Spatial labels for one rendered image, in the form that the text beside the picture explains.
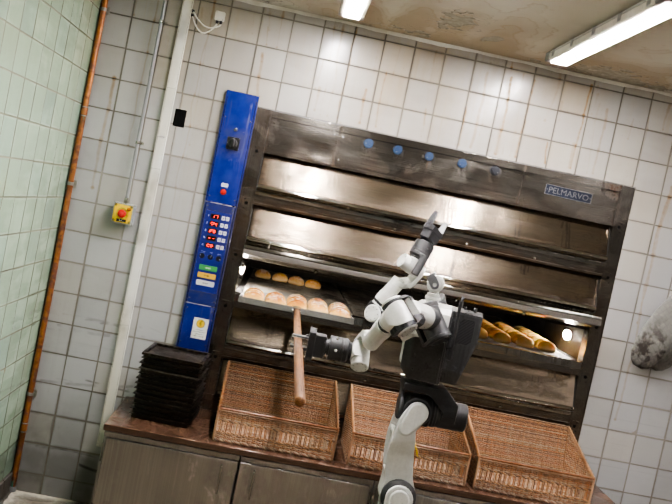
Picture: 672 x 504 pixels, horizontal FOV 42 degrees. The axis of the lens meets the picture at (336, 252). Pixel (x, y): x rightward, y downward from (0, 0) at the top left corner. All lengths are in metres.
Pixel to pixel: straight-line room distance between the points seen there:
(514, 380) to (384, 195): 1.15
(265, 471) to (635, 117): 2.51
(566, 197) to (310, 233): 1.30
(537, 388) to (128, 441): 2.04
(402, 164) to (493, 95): 0.57
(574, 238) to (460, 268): 0.60
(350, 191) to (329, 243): 0.28
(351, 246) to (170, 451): 1.31
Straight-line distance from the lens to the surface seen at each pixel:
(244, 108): 4.29
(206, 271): 4.29
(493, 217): 4.42
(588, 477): 4.22
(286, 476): 3.95
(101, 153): 4.39
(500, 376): 4.52
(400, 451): 3.53
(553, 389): 4.61
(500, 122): 4.44
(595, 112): 4.58
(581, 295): 4.56
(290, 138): 4.32
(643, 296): 4.68
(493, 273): 4.43
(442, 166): 4.38
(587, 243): 4.55
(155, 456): 3.96
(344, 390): 4.43
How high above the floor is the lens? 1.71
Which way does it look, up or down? 3 degrees down
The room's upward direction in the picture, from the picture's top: 12 degrees clockwise
